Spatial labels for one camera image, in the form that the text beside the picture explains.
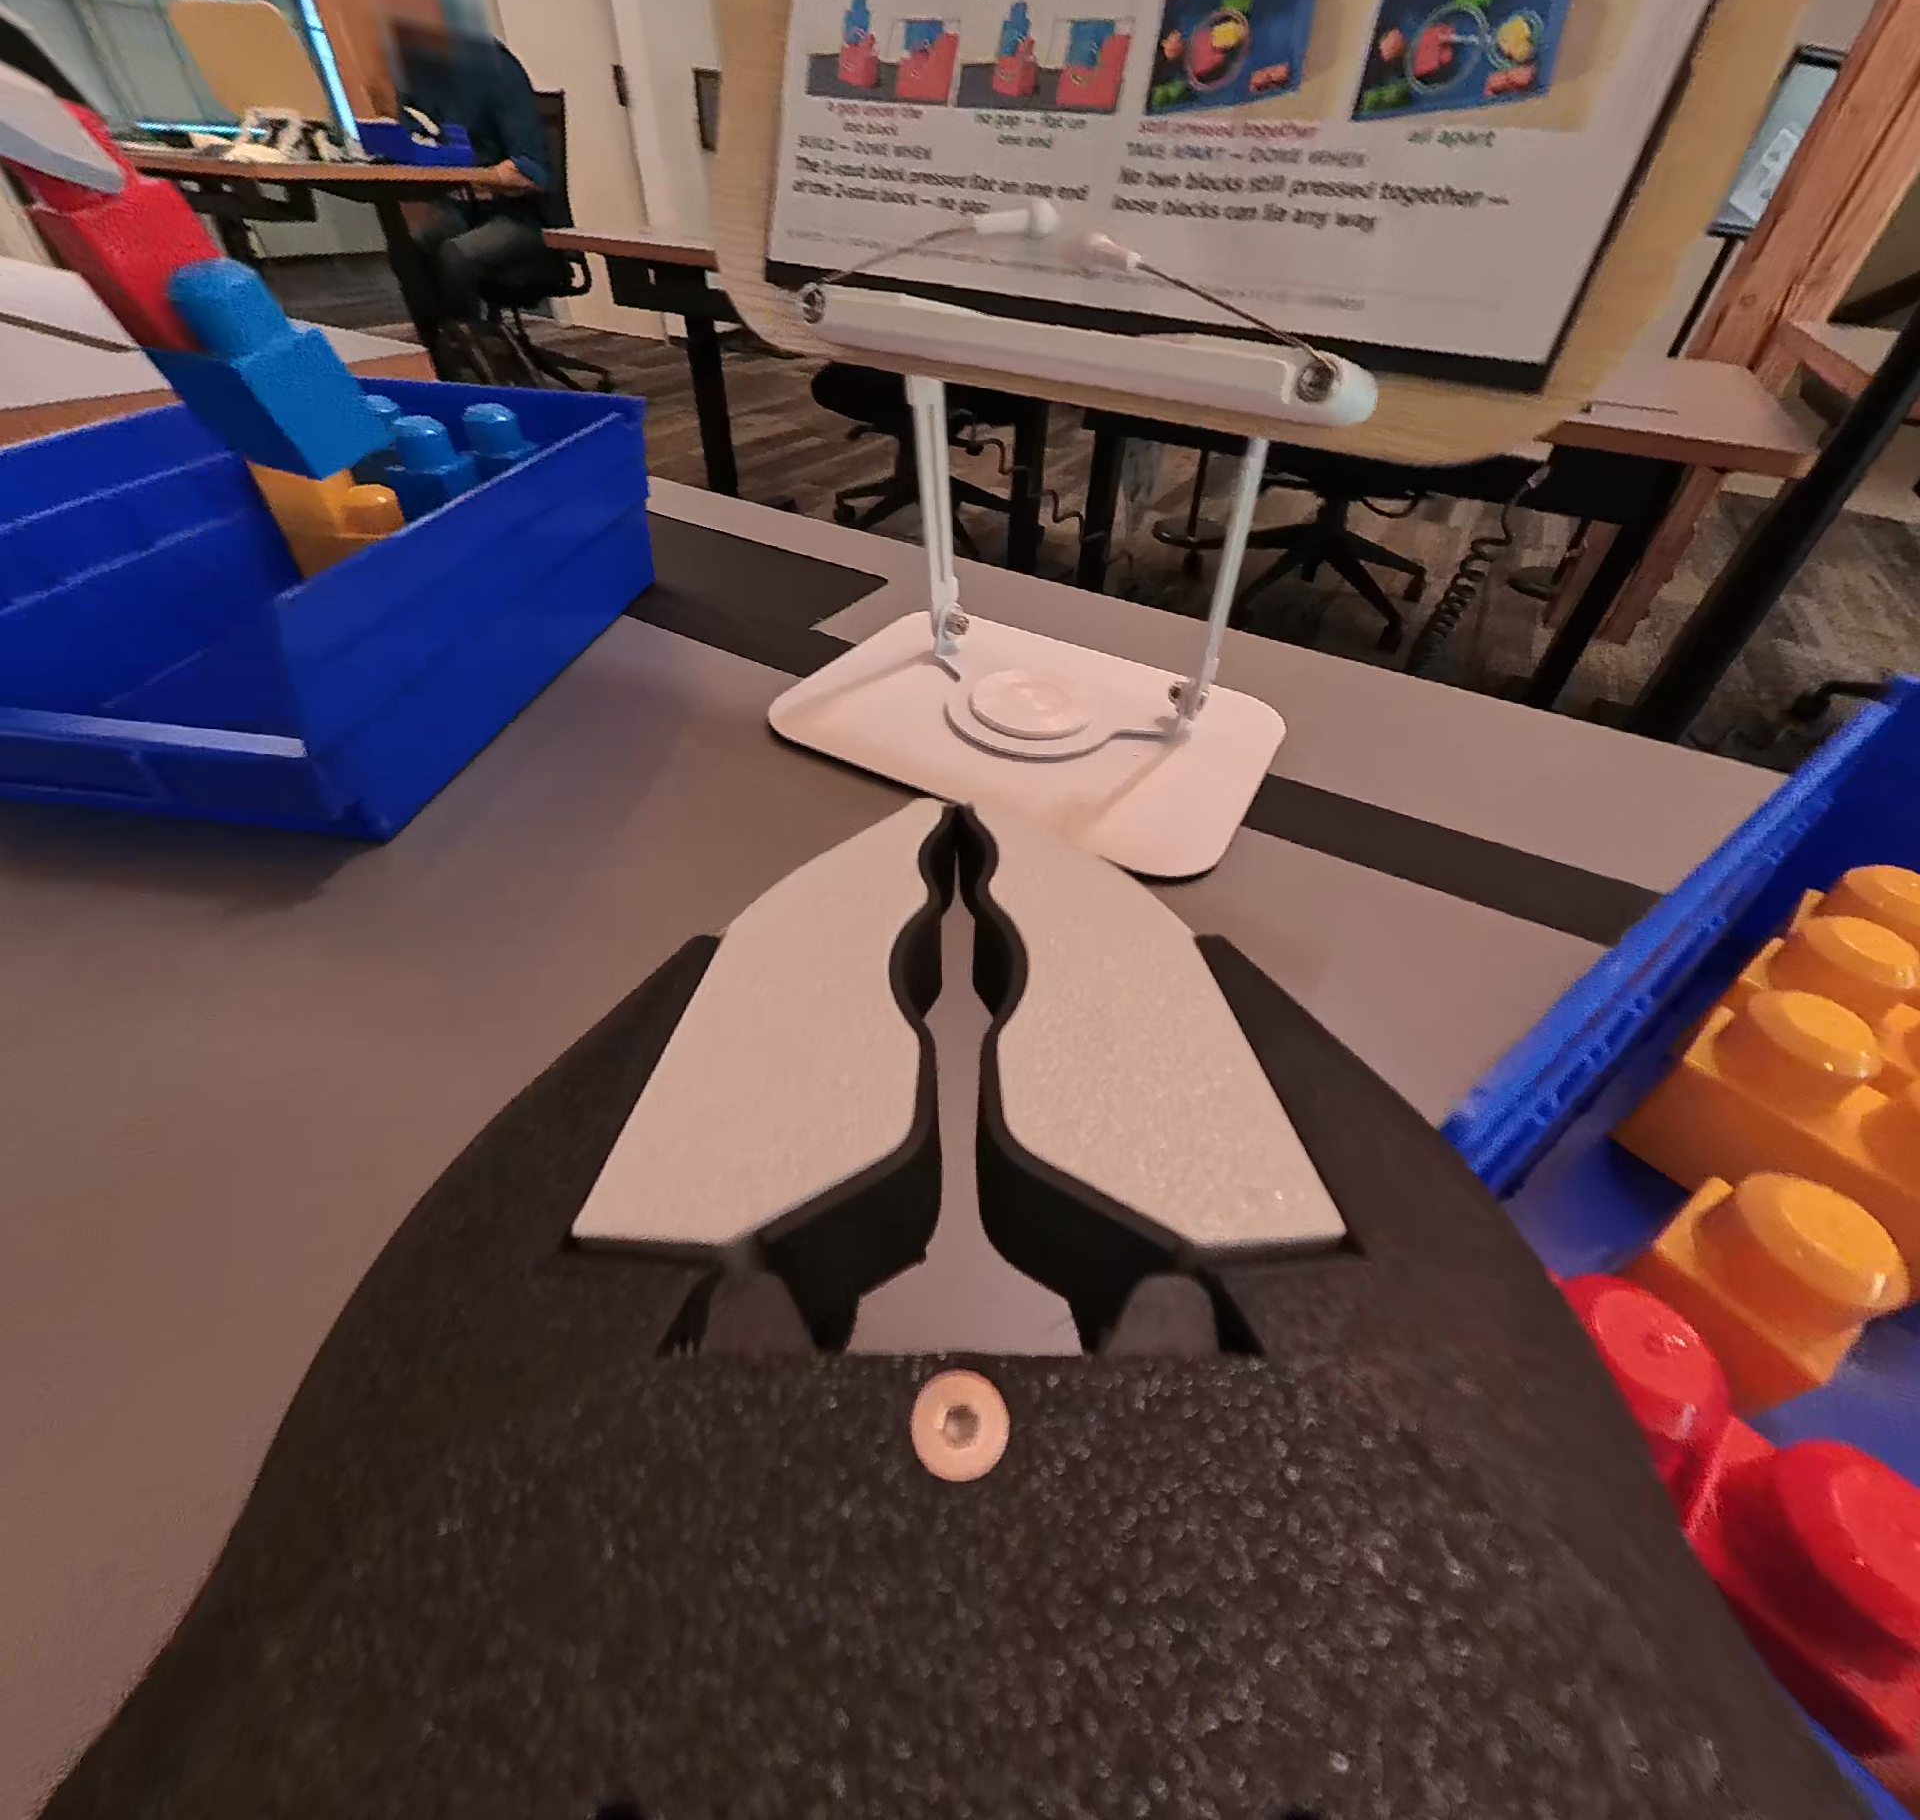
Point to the blue plastic bin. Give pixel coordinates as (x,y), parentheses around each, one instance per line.
(451,650)
(1603,1011)
(413,141)

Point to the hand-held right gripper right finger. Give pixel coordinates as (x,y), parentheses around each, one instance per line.
(1155,1101)

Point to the blue mega block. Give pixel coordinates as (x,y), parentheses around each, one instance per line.
(276,394)

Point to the black metal post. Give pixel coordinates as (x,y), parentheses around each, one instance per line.
(1787,545)

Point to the black office chair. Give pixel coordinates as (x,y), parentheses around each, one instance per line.
(1321,529)
(900,411)
(558,245)

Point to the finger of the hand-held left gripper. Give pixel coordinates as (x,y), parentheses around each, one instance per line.
(53,131)

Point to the instruction sheet on white stand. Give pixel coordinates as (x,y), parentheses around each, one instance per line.
(751,125)

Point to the beige board on stand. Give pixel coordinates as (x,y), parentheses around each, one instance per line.
(248,57)

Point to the cluster of mega blocks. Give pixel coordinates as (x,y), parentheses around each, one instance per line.
(1787,1101)

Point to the red mega block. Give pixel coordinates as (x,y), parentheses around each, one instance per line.
(130,255)

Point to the white display stand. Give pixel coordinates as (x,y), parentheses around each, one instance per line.
(1184,787)

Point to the wooden column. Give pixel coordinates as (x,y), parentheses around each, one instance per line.
(1799,229)

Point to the grey desk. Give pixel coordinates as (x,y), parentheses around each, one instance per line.
(91,350)

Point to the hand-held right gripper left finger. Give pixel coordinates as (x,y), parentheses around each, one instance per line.
(765,1085)

